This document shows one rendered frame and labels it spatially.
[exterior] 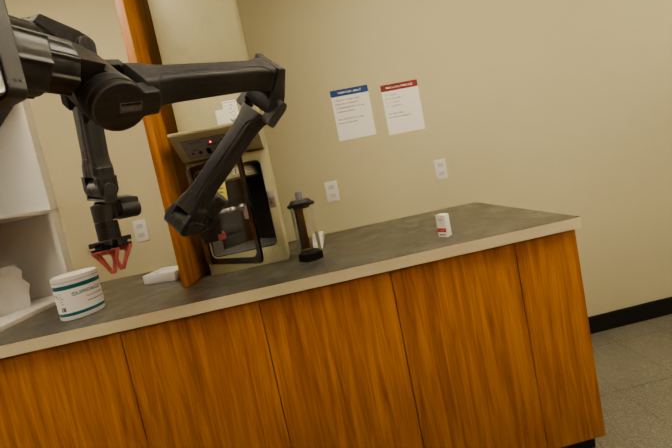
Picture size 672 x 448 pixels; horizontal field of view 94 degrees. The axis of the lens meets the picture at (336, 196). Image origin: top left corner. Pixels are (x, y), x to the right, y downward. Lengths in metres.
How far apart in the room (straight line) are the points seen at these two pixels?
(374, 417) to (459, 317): 0.46
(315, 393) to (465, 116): 1.55
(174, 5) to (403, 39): 1.13
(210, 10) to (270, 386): 1.41
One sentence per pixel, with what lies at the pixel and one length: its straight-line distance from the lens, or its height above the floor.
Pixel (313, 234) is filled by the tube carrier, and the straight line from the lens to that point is 1.21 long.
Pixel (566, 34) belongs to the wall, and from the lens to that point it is 2.42.
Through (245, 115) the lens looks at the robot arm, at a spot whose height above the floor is 1.43.
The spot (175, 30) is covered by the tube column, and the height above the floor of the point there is 1.92.
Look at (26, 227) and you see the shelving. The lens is 2.28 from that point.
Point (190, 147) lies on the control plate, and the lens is 1.32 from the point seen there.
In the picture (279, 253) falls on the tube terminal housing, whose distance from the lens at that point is 1.34.
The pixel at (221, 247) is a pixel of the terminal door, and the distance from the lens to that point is 1.31.
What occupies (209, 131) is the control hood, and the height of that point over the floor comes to 1.49.
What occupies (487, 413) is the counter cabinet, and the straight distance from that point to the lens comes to 1.47.
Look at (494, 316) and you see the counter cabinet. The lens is 1.31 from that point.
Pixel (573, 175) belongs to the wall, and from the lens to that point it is 2.32.
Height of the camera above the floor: 1.25
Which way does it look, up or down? 4 degrees down
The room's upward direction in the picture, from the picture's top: 11 degrees counter-clockwise
